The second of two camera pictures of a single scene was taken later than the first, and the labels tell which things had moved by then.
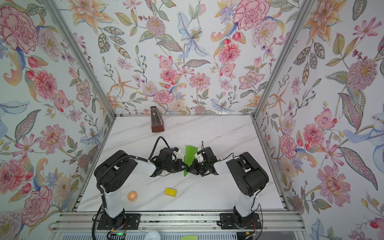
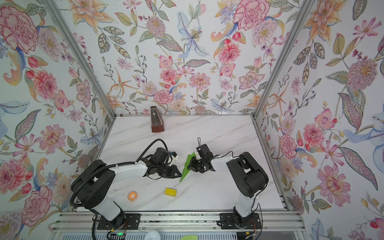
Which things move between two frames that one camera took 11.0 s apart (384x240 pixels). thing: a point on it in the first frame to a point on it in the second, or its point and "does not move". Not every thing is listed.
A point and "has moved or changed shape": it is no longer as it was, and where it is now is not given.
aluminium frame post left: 53,7 does not move
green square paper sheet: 190,153 has moved or changed shape
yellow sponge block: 170,192 does not move
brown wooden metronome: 157,123 does not move
